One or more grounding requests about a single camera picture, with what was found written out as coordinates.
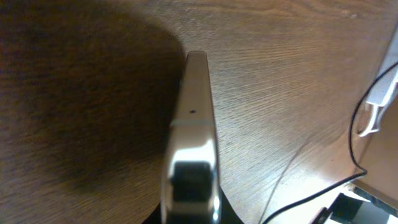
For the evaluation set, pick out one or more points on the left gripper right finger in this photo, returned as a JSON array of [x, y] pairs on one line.
[[228, 215]]

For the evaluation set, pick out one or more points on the black Galaxy smartphone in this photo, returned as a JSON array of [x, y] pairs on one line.
[[190, 184]]

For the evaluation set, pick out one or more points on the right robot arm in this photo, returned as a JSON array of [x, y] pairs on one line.
[[378, 97]]

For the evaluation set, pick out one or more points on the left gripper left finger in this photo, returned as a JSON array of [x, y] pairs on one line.
[[154, 217]]

